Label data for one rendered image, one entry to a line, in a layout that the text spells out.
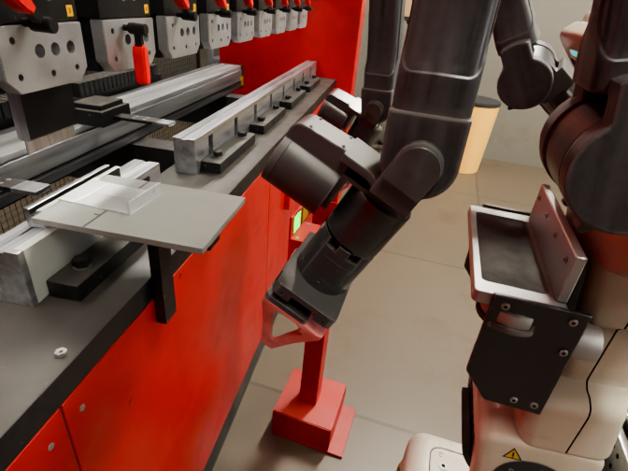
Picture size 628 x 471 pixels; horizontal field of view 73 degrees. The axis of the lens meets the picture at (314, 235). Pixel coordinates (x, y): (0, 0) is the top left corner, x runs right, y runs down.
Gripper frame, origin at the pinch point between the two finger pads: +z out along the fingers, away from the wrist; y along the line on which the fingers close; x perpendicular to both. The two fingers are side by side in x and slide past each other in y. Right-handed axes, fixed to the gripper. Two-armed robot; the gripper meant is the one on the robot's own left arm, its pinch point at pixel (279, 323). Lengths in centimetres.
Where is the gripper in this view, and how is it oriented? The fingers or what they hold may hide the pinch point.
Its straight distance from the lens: 48.2
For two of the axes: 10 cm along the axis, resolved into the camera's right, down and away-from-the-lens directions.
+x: 8.1, 5.8, 0.4
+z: -5.1, 6.7, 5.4
